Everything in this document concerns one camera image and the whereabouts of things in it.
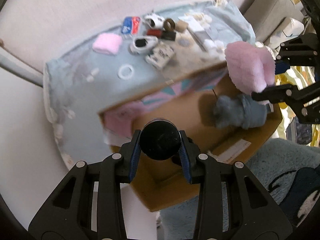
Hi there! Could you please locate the large pink fluffy sock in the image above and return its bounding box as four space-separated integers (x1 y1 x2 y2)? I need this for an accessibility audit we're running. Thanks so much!
225 41 276 95

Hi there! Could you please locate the black bottle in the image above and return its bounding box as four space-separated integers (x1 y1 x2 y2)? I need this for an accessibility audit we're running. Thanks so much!
139 119 182 161

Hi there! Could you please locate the grey blue fluffy sock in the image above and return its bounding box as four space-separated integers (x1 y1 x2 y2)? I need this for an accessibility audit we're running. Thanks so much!
213 94 270 129

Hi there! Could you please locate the white tape ring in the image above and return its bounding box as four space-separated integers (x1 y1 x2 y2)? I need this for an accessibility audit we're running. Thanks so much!
117 64 135 80

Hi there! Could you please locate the white box with calligraphy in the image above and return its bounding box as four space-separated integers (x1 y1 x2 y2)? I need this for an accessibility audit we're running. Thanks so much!
145 42 176 70

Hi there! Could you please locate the panda sock with black opening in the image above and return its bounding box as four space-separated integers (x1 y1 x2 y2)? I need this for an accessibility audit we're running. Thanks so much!
130 36 158 55

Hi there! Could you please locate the beige cylinder jar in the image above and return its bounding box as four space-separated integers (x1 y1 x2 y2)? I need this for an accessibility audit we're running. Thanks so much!
175 20 189 33

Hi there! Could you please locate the small pink fluffy sock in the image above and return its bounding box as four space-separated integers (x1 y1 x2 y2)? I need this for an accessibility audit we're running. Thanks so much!
92 33 123 55

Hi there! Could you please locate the red and black box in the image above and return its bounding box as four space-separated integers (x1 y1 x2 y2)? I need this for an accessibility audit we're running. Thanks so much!
146 29 176 41

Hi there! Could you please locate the brown ring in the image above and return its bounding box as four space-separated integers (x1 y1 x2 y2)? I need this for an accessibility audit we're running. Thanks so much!
163 18 176 32

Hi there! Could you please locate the red blue plastic packet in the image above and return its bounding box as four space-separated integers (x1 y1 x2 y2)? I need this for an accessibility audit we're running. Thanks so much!
121 16 141 35

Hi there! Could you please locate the white pillow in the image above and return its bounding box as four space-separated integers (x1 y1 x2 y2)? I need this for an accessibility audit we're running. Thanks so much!
264 17 304 50

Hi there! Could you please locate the cardboard box with pink lining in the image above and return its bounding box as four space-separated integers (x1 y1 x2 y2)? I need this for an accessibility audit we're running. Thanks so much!
99 66 283 212

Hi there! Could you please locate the grey sofa cushion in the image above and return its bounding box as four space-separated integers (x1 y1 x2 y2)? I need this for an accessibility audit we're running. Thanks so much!
244 0 304 42

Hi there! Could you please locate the floral light blue tablecloth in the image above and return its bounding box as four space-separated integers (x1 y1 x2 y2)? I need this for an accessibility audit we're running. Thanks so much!
43 0 255 168

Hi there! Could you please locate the grey door frame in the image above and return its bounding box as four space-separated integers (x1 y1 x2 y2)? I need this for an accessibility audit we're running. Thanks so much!
1 39 43 87

